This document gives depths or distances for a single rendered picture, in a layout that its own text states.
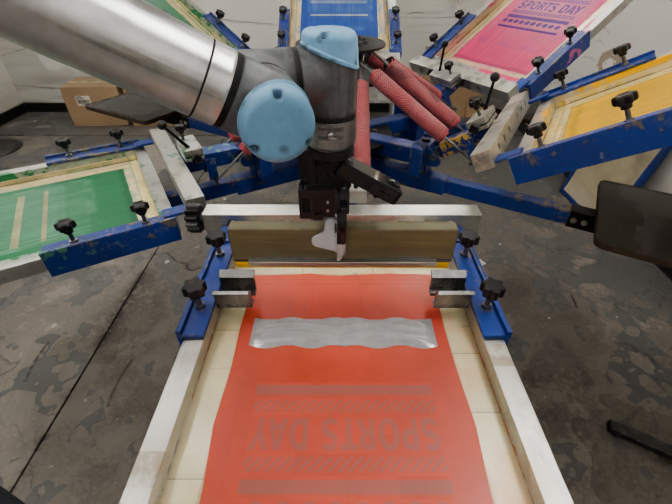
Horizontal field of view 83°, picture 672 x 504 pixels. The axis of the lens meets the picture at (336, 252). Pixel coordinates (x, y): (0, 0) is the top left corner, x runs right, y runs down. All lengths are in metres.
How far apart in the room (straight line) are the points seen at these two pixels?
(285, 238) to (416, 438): 0.39
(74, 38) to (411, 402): 0.63
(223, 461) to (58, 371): 1.68
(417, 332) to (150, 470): 0.49
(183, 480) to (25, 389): 1.68
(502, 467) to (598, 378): 1.56
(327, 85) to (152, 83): 0.23
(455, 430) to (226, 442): 0.36
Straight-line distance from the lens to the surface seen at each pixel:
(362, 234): 0.67
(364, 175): 0.60
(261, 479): 0.64
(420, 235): 0.68
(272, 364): 0.73
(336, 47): 0.53
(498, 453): 0.68
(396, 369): 0.72
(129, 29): 0.38
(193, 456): 0.67
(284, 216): 0.93
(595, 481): 1.91
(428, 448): 0.66
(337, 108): 0.54
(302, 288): 0.85
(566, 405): 2.03
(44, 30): 0.39
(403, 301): 0.83
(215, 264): 0.88
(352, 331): 0.76
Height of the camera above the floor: 1.54
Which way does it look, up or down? 39 degrees down
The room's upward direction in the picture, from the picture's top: straight up
